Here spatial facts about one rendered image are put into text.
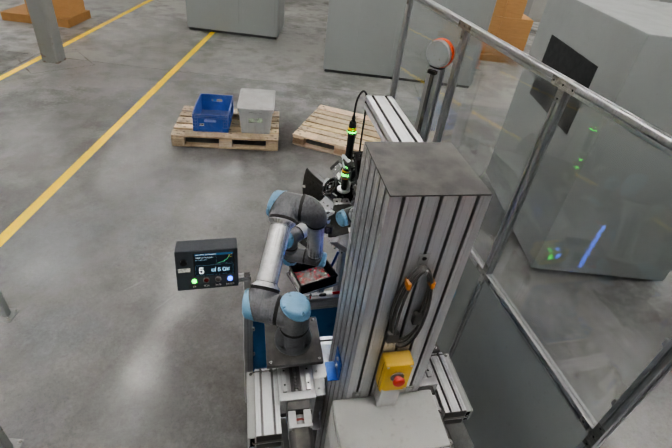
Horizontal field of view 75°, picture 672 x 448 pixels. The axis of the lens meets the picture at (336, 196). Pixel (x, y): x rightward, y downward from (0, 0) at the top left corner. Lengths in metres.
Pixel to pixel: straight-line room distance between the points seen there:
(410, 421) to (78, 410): 2.09
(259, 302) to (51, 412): 1.73
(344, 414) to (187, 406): 1.60
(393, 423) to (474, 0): 6.89
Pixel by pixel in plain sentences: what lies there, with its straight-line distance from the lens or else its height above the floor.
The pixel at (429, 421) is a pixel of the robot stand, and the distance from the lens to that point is 1.57.
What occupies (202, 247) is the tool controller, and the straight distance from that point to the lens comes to 1.97.
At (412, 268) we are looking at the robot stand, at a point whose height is 1.80.
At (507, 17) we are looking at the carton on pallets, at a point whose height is 0.87.
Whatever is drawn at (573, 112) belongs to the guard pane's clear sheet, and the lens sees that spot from 1.96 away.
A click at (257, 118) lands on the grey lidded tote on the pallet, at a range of 5.12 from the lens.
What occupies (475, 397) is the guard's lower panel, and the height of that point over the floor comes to 0.32.
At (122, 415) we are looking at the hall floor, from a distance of 3.02.
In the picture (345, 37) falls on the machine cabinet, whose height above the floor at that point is 0.62.
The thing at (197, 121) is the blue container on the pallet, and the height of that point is 0.27.
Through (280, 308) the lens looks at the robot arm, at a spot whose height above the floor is 1.25.
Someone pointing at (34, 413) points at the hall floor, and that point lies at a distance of 3.20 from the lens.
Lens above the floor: 2.55
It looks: 35 degrees down
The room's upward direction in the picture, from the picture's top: 8 degrees clockwise
